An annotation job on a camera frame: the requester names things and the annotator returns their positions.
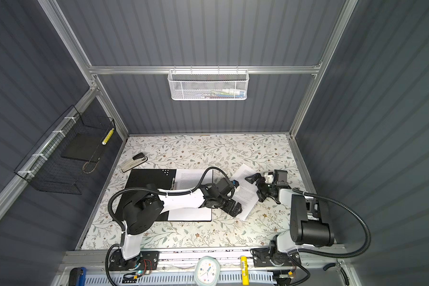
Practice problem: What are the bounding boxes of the beige black clip folder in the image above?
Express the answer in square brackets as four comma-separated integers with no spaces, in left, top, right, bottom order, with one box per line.
[125,169,177,222]

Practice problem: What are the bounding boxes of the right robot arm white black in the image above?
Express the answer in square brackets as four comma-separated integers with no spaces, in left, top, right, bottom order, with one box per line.
[245,170,335,267]

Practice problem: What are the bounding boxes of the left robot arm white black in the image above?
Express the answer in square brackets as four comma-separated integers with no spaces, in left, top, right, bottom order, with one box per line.
[107,178,243,261]

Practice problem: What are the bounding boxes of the white round clock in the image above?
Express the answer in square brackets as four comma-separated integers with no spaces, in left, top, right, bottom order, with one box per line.
[194,256,220,286]

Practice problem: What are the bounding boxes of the yellow glue stick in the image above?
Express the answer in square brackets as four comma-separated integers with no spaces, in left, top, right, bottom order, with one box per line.
[240,256,249,286]

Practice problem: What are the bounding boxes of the black grey stapler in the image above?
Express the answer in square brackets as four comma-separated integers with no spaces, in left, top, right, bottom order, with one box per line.
[120,153,148,173]

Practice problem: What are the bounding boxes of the yellow marker in black basket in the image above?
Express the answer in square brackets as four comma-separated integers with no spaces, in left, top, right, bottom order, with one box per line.
[101,128,115,145]

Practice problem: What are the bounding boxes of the black handled pliers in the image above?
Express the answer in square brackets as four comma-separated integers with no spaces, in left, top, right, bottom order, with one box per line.
[323,262,350,286]

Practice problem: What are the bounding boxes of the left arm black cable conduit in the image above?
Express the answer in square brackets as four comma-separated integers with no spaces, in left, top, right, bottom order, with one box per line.
[104,166,233,286]

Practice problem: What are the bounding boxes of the white wire mesh basket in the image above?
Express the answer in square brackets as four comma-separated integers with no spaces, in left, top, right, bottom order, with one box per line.
[168,69,250,101]

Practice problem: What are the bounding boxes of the black wire mesh basket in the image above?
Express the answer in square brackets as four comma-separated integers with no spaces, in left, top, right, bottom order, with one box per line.
[14,106,116,195]

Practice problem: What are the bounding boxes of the blue black tool handle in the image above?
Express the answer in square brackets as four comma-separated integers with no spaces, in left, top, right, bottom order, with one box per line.
[67,267,87,286]

